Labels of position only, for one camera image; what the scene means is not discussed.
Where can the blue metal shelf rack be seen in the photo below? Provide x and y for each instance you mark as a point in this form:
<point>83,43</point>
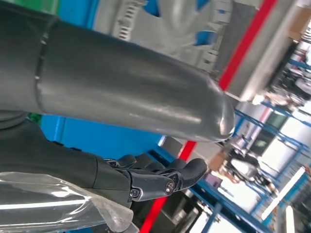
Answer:
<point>96,138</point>

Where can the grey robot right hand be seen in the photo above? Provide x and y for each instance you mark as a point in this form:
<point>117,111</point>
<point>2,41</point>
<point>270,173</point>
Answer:
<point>121,90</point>

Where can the red barrier belt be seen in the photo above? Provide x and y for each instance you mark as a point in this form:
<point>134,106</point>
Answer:
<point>245,41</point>

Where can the clear plastic film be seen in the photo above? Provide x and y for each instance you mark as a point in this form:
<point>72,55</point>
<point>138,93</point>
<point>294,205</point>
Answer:
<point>48,205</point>

